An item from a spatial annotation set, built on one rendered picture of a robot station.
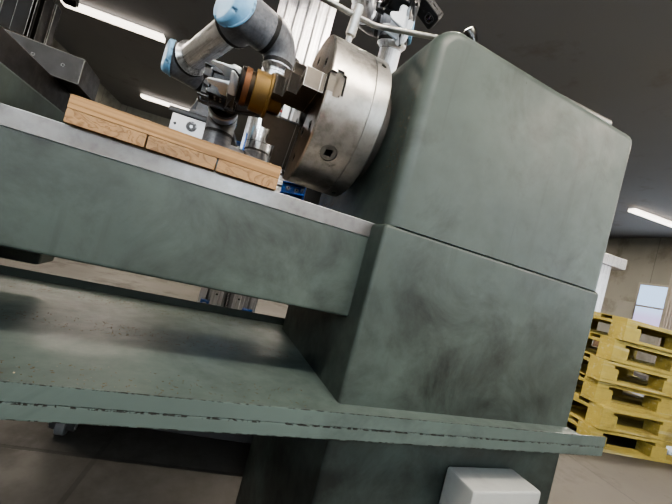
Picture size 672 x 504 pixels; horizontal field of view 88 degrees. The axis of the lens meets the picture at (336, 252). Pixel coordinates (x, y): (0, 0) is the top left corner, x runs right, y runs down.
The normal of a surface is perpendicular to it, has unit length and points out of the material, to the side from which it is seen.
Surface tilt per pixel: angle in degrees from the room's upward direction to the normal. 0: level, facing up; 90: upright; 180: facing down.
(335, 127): 114
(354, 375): 90
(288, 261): 90
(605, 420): 90
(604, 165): 90
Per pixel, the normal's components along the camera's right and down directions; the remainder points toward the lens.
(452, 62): 0.35, 0.07
